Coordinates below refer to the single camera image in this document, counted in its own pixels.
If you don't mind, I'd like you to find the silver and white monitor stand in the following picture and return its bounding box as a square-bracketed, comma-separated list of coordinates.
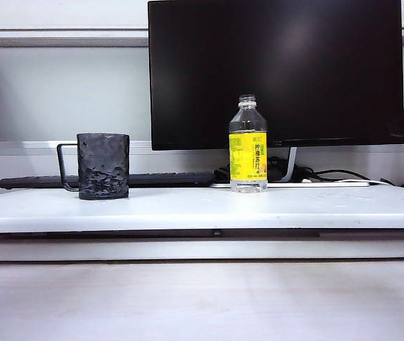
[209, 146, 370, 188]

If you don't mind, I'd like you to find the black textured mug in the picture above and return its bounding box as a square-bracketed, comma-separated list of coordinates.
[56, 132, 131, 200]

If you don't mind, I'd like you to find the clear bottle with yellow label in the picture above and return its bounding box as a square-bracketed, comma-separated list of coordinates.
[229, 94, 268, 195]

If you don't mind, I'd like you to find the black arcing cable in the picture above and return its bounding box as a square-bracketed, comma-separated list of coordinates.
[293, 166, 378, 183]

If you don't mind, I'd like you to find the white desk slab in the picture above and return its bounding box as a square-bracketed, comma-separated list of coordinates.
[0, 185, 404, 262]

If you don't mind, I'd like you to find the black keyboard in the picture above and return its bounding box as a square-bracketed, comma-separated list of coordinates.
[0, 171, 217, 190]

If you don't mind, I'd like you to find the black computer monitor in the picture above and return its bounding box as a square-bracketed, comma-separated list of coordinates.
[147, 0, 404, 151]

